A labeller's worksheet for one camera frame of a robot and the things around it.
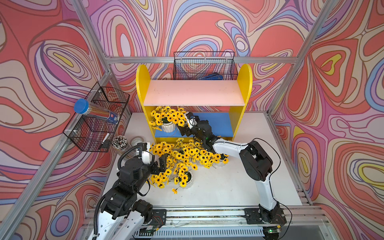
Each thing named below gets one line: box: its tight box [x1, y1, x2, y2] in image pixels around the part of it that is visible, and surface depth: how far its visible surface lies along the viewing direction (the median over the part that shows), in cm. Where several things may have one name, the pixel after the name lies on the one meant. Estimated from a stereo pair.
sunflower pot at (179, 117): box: [173, 107, 187, 127], surface depth 80 cm
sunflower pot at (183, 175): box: [172, 162, 199, 195], surface depth 75 cm
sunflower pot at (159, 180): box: [146, 168, 173, 189], surface depth 75 cm
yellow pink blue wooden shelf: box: [136, 64, 253, 143], surface depth 79 cm
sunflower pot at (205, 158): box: [192, 147, 214, 169], surface depth 82 cm
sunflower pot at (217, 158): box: [210, 151, 230, 166], surface depth 83 cm
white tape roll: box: [130, 136, 145, 148], surface depth 103 cm
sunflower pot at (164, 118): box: [149, 106, 180, 133], surface depth 82 cm
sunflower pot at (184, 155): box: [173, 137, 198, 176], surface depth 82 cm
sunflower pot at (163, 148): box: [149, 141, 178, 164], surface depth 84 cm
